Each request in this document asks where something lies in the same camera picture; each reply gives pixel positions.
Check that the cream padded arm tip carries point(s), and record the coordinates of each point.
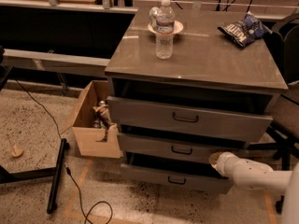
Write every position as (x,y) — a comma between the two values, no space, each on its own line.
(222,163)

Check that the grey drawer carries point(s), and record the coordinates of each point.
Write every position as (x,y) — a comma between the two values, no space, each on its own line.
(189,120)
(175,173)
(181,146)

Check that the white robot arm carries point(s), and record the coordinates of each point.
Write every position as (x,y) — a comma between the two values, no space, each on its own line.
(250,174)

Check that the grey bottom drawer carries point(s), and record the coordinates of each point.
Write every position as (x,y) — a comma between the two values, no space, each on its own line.
(175,173)

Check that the grey drawer cabinet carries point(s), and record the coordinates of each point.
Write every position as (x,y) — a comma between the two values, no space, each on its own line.
(206,70)

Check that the grey top drawer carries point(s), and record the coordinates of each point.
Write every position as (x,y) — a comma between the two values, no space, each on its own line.
(189,120)

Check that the black office chair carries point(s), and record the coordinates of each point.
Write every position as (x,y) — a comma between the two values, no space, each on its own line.
(284,47)

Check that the crumpled items in box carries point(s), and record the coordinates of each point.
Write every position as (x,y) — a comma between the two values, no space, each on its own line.
(102,119)

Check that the open cardboard box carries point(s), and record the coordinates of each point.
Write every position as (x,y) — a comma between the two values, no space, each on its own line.
(91,141)

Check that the blue chip bag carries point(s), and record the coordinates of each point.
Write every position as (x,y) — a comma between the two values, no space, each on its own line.
(246,31)

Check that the white small bowl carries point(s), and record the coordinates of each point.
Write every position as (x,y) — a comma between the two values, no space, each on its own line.
(178,26)

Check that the clear plastic water bottle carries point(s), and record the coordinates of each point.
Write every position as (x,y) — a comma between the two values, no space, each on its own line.
(164,29)

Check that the small orange floor disc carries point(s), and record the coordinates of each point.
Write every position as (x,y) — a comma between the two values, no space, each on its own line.
(16,152)

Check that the black table leg frame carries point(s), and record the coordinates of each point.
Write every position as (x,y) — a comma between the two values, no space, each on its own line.
(53,172)

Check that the grey metal rail bench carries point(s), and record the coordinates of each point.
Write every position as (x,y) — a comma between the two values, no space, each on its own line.
(53,69)

